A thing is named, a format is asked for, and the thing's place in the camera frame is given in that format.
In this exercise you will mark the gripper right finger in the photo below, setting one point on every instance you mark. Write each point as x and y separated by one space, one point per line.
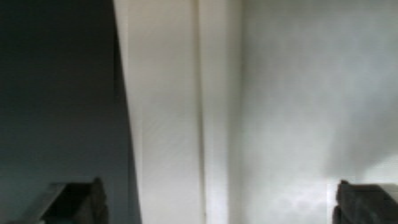
367 204

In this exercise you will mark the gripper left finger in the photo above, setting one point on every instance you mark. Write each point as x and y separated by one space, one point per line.
72 204

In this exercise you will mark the white desk top panel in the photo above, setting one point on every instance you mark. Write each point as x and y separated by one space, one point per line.
262 83

